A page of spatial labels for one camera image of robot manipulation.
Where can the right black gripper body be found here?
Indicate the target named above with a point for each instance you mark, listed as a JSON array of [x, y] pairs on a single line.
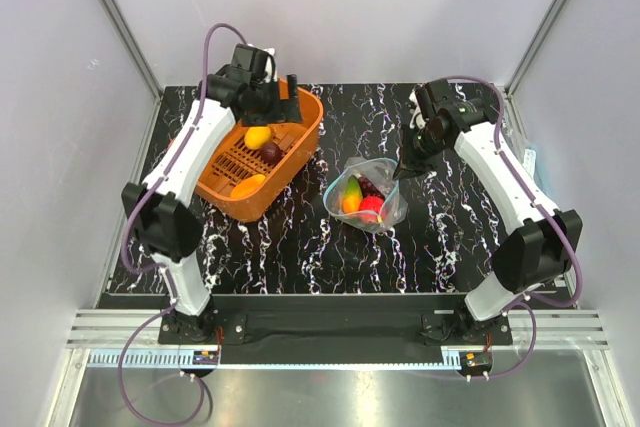
[[419, 149]]

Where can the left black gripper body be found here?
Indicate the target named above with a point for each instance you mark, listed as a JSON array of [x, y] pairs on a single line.
[[266, 105]]

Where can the dark red grape bunch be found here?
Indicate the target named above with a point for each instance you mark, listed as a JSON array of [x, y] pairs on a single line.
[[368, 188]]

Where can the clear zip top bag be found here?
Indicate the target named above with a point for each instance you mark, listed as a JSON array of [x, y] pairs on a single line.
[[380, 172]]

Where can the red strawberry toy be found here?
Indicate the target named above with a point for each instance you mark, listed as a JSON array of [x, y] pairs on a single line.
[[370, 210]]

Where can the green orange mango toy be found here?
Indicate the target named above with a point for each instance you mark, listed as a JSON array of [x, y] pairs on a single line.
[[352, 196]]

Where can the orange plastic basket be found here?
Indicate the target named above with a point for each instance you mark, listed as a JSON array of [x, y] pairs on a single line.
[[232, 162]]

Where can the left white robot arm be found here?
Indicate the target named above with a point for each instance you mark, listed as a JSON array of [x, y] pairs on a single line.
[[161, 232]]

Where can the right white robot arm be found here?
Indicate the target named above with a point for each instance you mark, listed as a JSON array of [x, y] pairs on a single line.
[[541, 241]]

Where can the spare clear plastic bag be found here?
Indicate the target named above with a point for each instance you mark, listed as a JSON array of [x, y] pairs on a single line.
[[525, 153]]

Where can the yellow orange fruit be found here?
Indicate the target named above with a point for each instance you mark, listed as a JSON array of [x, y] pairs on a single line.
[[256, 136]]

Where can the dark purple plum toy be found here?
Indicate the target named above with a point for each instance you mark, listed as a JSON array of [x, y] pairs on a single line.
[[271, 153]]

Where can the small orange fruit slice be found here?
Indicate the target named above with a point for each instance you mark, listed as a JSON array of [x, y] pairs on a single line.
[[248, 186]]

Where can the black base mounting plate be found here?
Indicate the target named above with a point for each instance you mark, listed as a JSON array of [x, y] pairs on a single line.
[[331, 329]]

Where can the left aluminium corner post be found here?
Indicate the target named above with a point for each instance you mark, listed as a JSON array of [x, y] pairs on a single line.
[[132, 47]]

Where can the aluminium corner post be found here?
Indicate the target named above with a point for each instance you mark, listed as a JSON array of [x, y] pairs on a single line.
[[132, 47], [544, 29]]

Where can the aluminium frame rail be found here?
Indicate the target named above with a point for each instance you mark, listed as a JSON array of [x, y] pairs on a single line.
[[556, 330]]

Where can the right aluminium corner post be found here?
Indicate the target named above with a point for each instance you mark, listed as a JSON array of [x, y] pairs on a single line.
[[544, 29]]

